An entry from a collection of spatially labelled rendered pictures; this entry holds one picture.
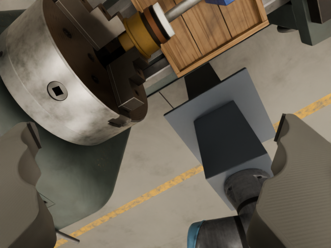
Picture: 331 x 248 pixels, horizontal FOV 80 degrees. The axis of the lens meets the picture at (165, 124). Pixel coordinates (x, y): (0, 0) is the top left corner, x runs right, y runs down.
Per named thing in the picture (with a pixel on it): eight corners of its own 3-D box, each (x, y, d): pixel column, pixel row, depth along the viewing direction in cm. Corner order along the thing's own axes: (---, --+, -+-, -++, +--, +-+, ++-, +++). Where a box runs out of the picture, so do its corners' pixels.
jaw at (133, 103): (108, 81, 47) (121, 125, 43) (92, 72, 43) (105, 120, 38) (147, 56, 44) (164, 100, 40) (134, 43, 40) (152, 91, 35)
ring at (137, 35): (136, 71, 42) (174, 46, 39) (107, 30, 38) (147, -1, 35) (141, 59, 50) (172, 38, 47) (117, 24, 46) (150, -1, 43)
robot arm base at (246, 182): (278, 190, 65) (294, 218, 57) (235, 205, 70) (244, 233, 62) (262, 161, 59) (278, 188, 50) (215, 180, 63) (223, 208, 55)
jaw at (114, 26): (85, 60, 42) (35, 6, 36) (90, 51, 46) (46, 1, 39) (126, 30, 39) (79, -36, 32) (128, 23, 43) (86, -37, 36)
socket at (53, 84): (79, 92, 36) (71, 97, 33) (63, 97, 36) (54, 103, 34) (69, 74, 34) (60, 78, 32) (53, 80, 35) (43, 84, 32)
